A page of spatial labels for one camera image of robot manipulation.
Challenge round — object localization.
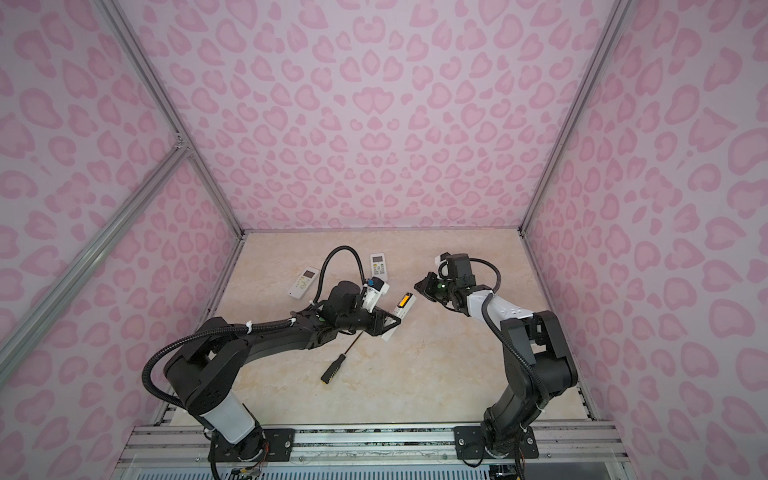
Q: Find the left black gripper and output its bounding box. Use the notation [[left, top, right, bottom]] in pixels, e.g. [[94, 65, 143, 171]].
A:
[[338, 304, 403, 337]]

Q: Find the slim white remote control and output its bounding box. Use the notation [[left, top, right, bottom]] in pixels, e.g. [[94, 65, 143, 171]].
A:
[[381, 292, 415, 341]]

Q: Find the black handled screwdriver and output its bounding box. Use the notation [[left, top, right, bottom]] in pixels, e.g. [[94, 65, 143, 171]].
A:
[[321, 333, 363, 384]]

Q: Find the white remote angled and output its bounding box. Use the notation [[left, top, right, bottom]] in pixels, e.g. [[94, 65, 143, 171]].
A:
[[288, 267, 319, 300]]

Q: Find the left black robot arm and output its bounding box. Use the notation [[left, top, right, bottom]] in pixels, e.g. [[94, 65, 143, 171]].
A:
[[158, 277, 412, 445]]

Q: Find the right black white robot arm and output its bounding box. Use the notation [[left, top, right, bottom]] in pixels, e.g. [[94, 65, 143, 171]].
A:
[[414, 253, 578, 455]]

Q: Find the white remote centre back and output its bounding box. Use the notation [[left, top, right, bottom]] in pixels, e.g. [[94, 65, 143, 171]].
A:
[[370, 253, 388, 282]]

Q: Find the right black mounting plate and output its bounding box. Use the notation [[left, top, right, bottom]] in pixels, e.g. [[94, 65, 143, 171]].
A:
[[452, 424, 540, 461]]

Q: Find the black mounting plate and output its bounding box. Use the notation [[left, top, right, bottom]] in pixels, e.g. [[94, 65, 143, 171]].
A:
[[208, 426, 295, 463], [452, 424, 540, 461]]

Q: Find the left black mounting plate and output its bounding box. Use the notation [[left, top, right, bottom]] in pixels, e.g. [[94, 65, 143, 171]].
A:
[[208, 426, 295, 463]]

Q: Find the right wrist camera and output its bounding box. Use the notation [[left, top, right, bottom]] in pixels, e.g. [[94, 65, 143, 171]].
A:
[[436, 252, 451, 267]]

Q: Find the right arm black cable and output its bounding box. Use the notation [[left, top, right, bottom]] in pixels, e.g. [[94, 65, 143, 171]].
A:
[[467, 256, 550, 409]]

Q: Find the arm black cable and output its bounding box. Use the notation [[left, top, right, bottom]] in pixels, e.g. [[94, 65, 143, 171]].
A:
[[467, 256, 550, 409], [311, 245, 367, 307]]

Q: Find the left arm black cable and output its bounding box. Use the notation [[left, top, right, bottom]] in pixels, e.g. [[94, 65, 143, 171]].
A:
[[311, 245, 367, 307]]

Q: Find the aluminium front rail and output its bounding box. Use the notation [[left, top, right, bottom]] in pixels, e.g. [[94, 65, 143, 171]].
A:
[[114, 420, 636, 479]]

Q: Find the aluminium diagonal frame bar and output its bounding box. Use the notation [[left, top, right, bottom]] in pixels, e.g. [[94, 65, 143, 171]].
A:
[[1, 142, 189, 385]]

